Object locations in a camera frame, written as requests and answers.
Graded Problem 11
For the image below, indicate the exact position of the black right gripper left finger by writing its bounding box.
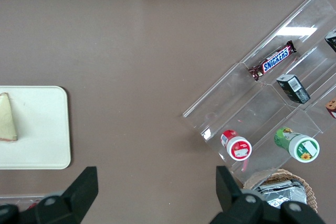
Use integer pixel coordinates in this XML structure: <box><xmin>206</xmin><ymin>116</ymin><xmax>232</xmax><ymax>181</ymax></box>
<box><xmin>34</xmin><ymin>166</ymin><xmax>99</xmax><ymax>224</ymax></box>

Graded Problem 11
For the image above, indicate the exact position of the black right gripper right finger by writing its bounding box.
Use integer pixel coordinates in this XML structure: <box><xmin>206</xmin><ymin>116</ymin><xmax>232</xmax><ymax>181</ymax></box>
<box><xmin>209</xmin><ymin>165</ymin><xmax>264</xmax><ymax>224</ymax></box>

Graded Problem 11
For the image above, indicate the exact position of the triangular sandwich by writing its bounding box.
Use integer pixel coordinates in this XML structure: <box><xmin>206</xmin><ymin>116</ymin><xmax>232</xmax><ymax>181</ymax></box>
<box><xmin>0</xmin><ymin>92</ymin><xmax>19</xmax><ymax>143</ymax></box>

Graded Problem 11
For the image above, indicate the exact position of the oval wicker basket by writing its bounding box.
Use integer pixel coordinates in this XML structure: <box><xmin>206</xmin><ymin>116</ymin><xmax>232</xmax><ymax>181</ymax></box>
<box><xmin>243</xmin><ymin>168</ymin><xmax>319</xmax><ymax>215</ymax></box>

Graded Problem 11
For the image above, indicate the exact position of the cream rectangular tray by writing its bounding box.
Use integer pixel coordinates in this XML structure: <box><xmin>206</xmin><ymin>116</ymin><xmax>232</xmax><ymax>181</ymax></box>
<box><xmin>0</xmin><ymin>85</ymin><xmax>72</xmax><ymax>170</ymax></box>

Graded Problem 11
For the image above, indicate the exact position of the silver foil pack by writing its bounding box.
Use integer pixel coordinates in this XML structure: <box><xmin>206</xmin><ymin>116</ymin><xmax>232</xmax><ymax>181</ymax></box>
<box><xmin>254</xmin><ymin>178</ymin><xmax>308</xmax><ymax>209</ymax></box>

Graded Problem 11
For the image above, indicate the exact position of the red lidded cup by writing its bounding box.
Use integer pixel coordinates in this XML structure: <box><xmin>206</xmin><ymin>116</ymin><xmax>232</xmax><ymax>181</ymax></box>
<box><xmin>220</xmin><ymin>129</ymin><xmax>254</xmax><ymax>162</ymax></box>

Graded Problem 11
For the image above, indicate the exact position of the clear acrylic bottle rack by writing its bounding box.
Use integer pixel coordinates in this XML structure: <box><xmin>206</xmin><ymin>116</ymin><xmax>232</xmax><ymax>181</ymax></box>
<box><xmin>0</xmin><ymin>194</ymin><xmax>46</xmax><ymax>210</ymax></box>

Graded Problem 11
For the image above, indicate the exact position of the green lidded cup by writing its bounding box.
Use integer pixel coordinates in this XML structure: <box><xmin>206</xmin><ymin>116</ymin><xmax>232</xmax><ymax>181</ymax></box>
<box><xmin>273</xmin><ymin>126</ymin><xmax>321</xmax><ymax>163</ymax></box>

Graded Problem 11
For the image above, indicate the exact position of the clear acrylic step stand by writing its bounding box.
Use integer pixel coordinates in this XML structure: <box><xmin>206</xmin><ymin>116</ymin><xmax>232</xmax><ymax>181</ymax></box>
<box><xmin>182</xmin><ymin>0</ymin><xmax>336</xmax><ymax>180</ymax></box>

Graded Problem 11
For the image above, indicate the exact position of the small black box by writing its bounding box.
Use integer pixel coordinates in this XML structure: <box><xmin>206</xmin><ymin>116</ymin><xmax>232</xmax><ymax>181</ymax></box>
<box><xmin>324</xmin><ymin>28</ymin><xmax>336</xmax><ymax>54</ymax></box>
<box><xmin>276</xmin><ymin>74</ymin><xmax>311</xmax><ymax>104</ymax></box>

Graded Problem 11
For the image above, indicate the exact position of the cookie package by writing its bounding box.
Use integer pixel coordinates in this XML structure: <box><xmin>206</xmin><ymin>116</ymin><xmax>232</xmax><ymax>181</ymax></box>
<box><xmin>325</xmin><ymin>97</ymin><xmax>336</xmax><ymax>119</ymax></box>

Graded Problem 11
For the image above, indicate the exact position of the snickers bar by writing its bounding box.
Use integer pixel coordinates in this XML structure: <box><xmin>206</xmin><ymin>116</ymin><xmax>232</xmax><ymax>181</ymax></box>
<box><xmin>248</xmin><ymin>40</ymin><xmax>298</xmax><ymax>82</ymax></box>

